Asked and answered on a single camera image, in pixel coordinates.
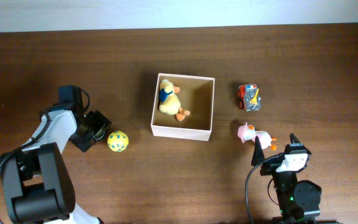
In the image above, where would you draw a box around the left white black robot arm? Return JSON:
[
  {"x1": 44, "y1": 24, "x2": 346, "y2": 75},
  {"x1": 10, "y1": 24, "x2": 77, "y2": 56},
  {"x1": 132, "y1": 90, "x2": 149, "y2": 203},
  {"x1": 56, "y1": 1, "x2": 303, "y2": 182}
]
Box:
[{"x1": 0, "y1": 85, "x2": 111, "y2": 223}]

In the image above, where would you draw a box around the red grey toy truck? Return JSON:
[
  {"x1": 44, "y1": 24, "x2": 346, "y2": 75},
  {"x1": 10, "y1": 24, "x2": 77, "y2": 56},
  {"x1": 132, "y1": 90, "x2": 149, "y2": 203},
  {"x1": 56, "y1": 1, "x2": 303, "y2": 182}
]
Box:
[{"x1": 237, "y1": 84, "x2": 262, "y2": 111}]

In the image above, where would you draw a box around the yellow plush duck blue scarf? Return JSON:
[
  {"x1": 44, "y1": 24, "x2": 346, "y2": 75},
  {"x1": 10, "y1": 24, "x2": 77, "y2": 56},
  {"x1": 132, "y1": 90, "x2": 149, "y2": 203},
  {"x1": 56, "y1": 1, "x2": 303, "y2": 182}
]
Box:
[{"x1": 158, "y1": 79, "x2": 191, "y2": 122}]

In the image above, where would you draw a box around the black round cap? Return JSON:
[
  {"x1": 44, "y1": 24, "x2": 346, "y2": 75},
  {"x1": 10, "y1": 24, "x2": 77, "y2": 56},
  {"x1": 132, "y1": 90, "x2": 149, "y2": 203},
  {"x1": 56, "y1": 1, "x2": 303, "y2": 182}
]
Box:
[{"x1": 95, "y1": 130, "x2": 106, "y2": 141}]

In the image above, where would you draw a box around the white duck toy pink hat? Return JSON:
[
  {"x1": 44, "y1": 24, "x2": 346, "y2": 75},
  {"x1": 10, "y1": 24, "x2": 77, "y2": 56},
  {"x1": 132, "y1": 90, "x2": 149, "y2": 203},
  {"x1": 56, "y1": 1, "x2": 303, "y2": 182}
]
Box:
[{"x1": 237, "y1": 123, "x2": 277, "y2": 151}]

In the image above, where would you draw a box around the right black cable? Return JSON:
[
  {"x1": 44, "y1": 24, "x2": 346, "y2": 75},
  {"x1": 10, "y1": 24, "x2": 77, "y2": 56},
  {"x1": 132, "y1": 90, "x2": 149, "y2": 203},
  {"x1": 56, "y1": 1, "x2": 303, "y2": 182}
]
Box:
[{"x1": 244, "y1": 154, "x2": 284, "y2": 224}]

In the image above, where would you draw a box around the yellow ball with letters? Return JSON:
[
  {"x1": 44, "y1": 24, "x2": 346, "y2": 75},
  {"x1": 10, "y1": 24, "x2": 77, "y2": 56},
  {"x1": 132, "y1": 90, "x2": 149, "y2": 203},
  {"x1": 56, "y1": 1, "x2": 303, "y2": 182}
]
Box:
[{"x1": 107, "y1": 131, "x2": 129, "y2": 152}]

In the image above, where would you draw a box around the pink cardboard box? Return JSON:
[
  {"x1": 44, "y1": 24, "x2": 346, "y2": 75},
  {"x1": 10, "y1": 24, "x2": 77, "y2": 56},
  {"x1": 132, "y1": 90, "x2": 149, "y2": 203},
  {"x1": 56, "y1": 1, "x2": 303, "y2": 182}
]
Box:
[{"x1": 150, "y1": 73, "x2": 215, "y2": 141}]

